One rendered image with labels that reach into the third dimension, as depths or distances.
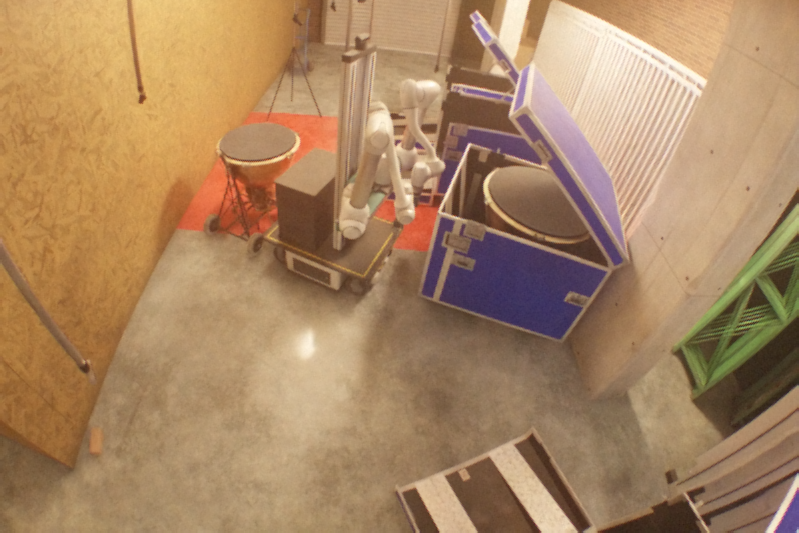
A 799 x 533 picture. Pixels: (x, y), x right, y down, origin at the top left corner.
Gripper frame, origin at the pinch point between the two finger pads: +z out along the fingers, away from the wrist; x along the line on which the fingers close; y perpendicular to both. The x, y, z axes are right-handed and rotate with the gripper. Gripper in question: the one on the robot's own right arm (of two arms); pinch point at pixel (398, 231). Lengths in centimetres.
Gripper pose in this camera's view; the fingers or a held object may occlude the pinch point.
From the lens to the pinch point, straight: 264.1
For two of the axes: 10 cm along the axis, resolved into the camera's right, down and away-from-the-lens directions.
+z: -1.2, 7.4, 6.6
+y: -9.2, -3.3, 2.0
